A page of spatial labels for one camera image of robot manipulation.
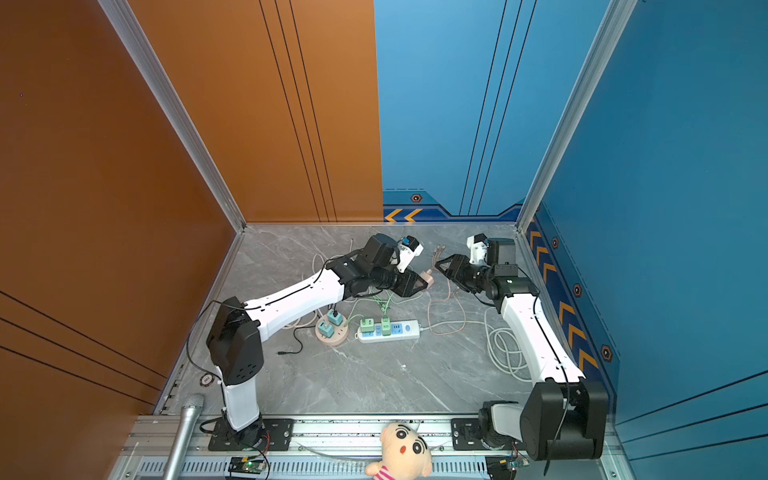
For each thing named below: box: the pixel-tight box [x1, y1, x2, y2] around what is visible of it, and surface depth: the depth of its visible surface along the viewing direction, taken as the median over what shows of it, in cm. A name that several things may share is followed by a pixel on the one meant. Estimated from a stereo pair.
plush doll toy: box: [365, 422, 433, 480], surface depth 66 cm
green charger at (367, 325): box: [361, 318, 375, 333], surface depth 87 cm
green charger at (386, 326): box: [381, 317, 391, 337], surface depth 87 cm
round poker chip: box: [199, 372, 214, 387], surface depth 84 cm
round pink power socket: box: [315, 314, 349, 346], surface depth 90 cm
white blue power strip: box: [356, 320, 421, 343], surface depth 90 cm
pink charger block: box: [419, 269, 434, 289], surface depth 82 cm
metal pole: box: [163, 393, 205, 480], surface depth 74 cm
